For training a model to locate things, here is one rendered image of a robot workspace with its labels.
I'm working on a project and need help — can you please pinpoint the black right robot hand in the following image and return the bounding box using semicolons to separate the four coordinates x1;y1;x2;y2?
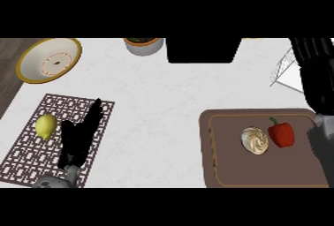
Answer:
288;37;334;116

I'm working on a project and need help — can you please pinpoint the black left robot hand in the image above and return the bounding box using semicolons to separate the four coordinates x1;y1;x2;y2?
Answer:
58;97;106;170

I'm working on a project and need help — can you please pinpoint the brown tray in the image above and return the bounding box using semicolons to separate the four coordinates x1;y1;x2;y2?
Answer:
198;108;331;189

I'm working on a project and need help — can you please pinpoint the brown patterned placemat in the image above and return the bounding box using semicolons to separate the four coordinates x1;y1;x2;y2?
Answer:
0;93;117;189

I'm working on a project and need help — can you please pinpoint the yellow lemon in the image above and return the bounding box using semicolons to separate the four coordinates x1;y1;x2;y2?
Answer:
34;113;59;140

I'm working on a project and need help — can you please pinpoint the red bell pepper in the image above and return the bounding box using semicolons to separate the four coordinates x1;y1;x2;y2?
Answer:
266;117;296;148

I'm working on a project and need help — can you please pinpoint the white bowl with yellow rim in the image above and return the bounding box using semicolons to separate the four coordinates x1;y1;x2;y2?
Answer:
16;37;84;85

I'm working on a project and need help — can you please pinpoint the black box appliance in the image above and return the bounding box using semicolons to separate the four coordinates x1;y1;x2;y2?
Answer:
164;37;242;64

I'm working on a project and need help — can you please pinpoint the white wire tiered shelf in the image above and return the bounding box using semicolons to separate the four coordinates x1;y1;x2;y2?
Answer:
269;47;306;94

